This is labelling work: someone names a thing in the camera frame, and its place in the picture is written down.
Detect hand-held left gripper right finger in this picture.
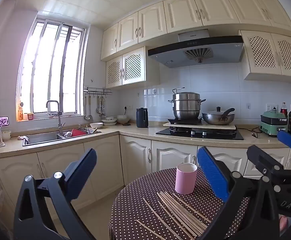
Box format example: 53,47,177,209
197,146,278,240

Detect steel wok with lid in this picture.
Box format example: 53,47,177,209
202,107,236,125

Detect black glass gas hob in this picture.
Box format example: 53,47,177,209
155,126,244,141

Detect chrome faucet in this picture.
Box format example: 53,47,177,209
46,100,65,135

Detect hanging steel ladle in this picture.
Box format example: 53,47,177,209
84,96,93,121

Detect pink cup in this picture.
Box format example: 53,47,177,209
175,163,198,195

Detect steel steamer pot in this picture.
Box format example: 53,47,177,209
168,87,206,120

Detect cream wall cabinet row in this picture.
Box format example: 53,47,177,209
101,0,291,61

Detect wall utensil rack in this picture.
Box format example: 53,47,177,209
84,87,113,96

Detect phone on white stand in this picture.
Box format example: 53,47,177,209
0,116,10,148

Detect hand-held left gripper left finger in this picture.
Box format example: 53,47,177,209
13,148,97,240

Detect black kettle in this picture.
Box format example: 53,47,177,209
136,107,149,128

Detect green electric cooker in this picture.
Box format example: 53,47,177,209
260,109,289,137

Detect person's right hand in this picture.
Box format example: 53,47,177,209
279,216,289,233

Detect cream base cabinet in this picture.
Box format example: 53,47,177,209
0,134,291,220

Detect beige board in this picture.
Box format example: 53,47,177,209
163,121,236,130

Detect stack of dishes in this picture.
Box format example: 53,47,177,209
101,116,117,126

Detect bundle of wooden chopsticks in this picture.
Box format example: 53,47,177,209
136,191,211,240

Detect grey range hood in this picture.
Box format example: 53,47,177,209
147,29,244,68

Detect white bowl with dark rim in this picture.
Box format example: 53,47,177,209
117,115,131,125

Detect hanging kitchen utensils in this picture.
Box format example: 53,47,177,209
96,95,106,119

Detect steel sink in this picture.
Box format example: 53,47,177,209
23,128,102,147

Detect sliding window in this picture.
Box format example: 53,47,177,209
16,16,90,122

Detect cream lattice door cabinet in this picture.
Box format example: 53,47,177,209
106,46,161,89
239,30,291,83

